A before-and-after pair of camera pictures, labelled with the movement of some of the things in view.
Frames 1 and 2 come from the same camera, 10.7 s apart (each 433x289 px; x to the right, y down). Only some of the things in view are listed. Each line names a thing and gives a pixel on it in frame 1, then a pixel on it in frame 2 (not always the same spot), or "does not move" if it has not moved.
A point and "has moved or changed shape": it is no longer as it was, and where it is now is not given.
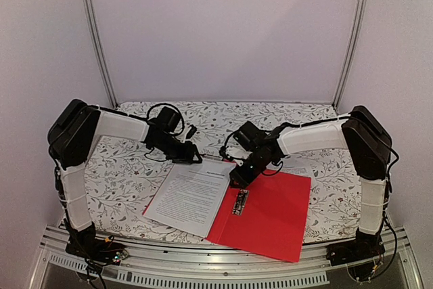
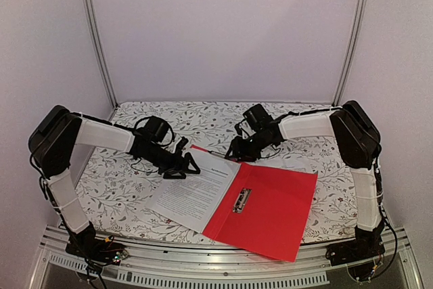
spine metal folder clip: [240, 202] does not move
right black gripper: [241, 178] → [242, 153]
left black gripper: [186, 156] → [176, 168]
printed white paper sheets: [191, 196] has moved or changed shape
